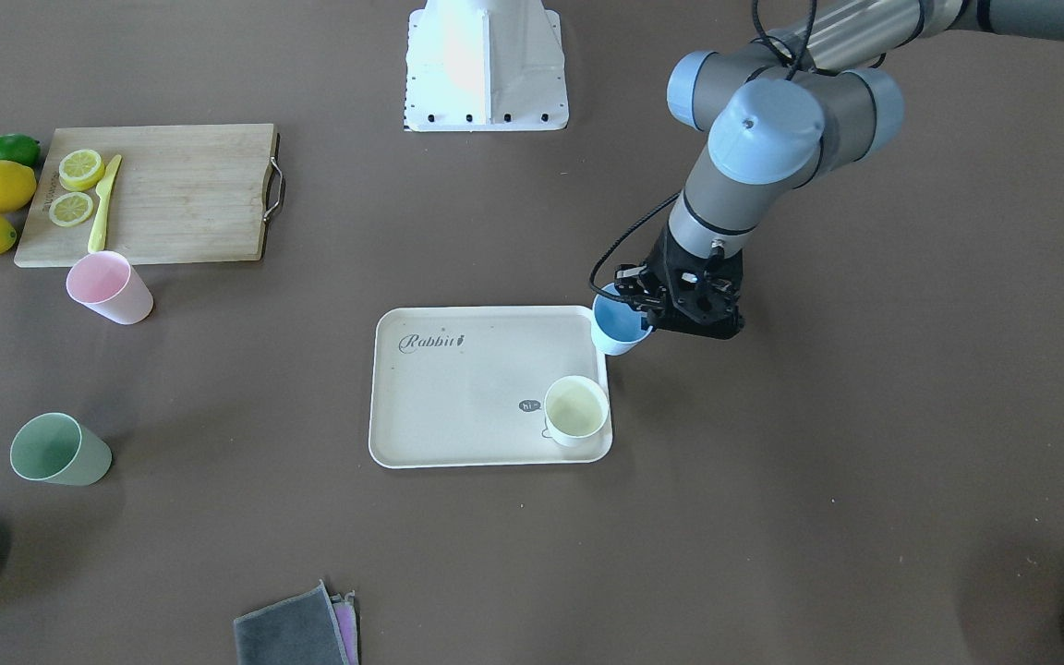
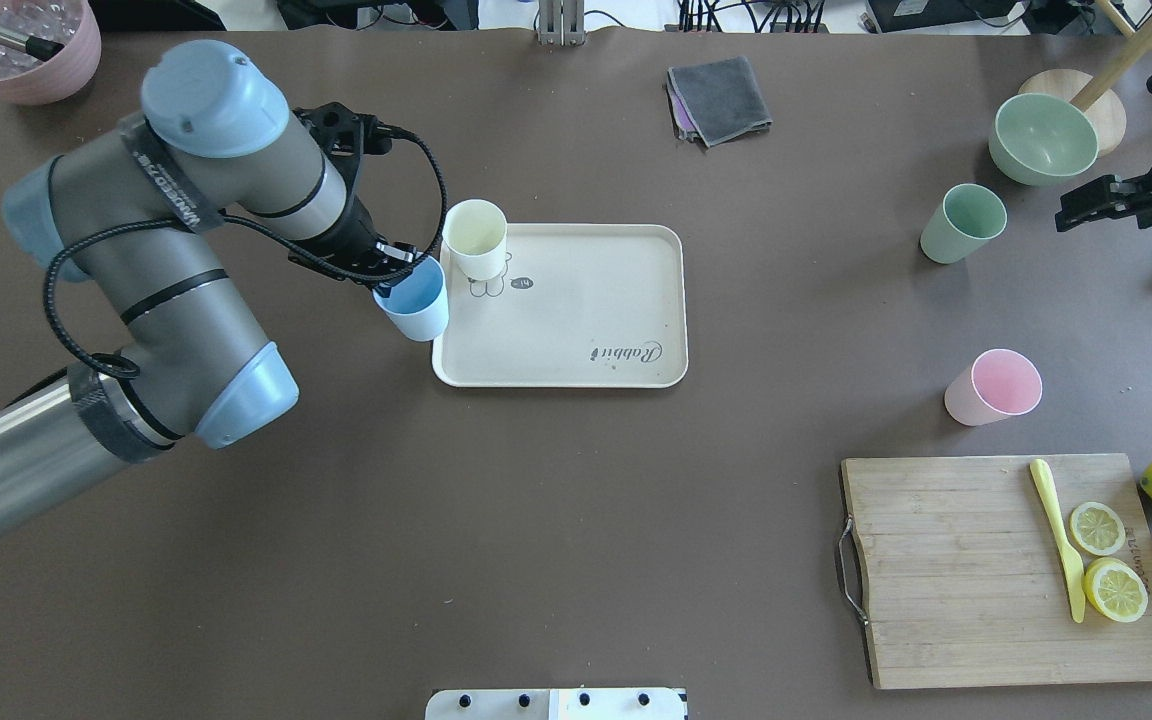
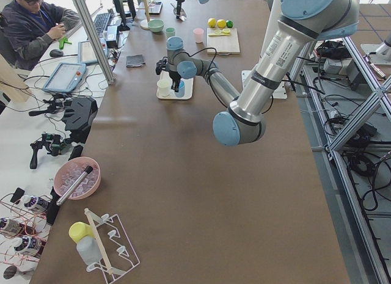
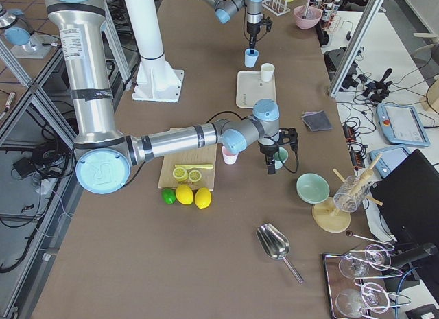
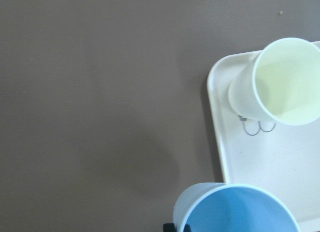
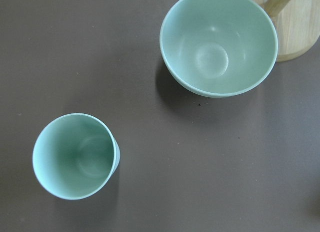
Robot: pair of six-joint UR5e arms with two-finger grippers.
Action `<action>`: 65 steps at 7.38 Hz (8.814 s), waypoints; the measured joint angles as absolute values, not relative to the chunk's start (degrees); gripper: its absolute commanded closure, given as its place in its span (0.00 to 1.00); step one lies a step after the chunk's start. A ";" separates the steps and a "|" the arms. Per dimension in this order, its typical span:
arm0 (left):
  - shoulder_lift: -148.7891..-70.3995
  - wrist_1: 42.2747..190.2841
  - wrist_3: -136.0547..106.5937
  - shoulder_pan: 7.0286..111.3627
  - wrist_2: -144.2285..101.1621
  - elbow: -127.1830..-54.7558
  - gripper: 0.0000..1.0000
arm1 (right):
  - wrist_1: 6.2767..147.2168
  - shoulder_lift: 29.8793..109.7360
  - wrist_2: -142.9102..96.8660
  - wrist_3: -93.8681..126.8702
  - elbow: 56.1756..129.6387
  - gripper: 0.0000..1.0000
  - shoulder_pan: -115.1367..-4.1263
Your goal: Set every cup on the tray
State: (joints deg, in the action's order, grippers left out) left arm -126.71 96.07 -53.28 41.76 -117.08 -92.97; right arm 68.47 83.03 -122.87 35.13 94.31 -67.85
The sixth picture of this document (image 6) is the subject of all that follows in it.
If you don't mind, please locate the wooden cup tree stand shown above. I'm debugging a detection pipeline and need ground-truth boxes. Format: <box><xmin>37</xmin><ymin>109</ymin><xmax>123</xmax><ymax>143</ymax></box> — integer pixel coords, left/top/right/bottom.
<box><xmin>253</xmin><ymin>0</ymin><xmax>320</xmax><ymax>62</ymax></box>

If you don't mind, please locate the green plastic cup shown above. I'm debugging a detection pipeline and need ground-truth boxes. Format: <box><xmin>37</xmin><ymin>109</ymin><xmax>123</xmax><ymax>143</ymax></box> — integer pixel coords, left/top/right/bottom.
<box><xmin>32</xmin><ymin>113</ymin><xmax>121</xmax><ymax>200</ymax></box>

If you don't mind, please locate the green plastic bowl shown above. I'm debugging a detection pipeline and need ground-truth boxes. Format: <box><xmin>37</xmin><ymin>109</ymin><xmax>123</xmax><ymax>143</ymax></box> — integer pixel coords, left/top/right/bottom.
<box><xmin>159</xmin><ymin>0</ymin><xmax>278</xmax><ymax>98</ymax></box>

